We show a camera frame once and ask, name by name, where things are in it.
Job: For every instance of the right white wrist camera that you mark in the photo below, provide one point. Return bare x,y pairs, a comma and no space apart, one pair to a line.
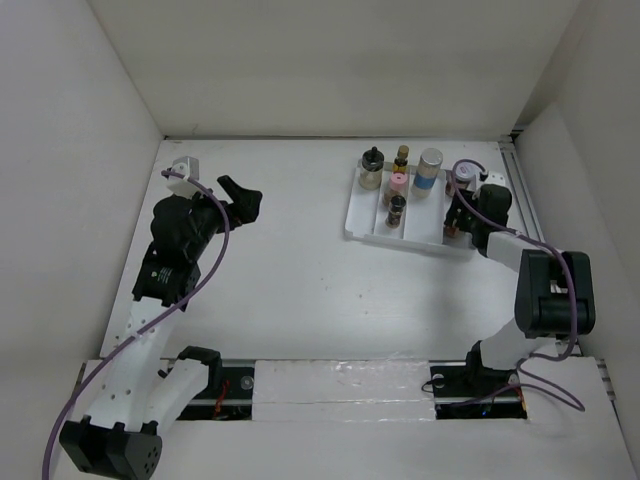
490,177

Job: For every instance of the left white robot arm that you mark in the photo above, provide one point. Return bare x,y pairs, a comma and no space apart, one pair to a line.
120,435

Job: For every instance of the silver lid blue label jar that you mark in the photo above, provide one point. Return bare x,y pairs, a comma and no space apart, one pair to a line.
426,172

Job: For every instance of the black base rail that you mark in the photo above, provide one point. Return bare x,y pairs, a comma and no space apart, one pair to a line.
359,391

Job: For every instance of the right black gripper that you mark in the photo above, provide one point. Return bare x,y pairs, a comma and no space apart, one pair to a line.
451,212

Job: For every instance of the black knob lid jar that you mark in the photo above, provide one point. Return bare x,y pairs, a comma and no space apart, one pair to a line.
371,168

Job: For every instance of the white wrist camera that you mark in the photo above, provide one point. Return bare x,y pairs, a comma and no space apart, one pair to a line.
186,168
490,177

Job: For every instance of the pink lid spice jar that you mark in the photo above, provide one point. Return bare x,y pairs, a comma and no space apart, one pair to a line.
397,186

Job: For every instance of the red label lid jar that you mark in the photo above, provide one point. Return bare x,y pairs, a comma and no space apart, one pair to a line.
451,231
462,176

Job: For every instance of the white compartment tray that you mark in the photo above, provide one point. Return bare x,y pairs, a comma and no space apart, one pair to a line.
422,224

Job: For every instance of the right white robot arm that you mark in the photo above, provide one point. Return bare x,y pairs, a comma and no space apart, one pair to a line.
554,301

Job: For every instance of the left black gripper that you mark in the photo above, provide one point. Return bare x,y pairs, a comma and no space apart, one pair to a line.
245,201

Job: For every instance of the black lid pepper jar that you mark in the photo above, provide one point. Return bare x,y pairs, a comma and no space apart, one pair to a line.
396,207

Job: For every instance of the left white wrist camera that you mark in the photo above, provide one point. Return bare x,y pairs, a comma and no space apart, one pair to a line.
186,168

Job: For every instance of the yellow label small bottle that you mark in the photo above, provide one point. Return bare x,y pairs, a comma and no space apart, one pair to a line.
400,164

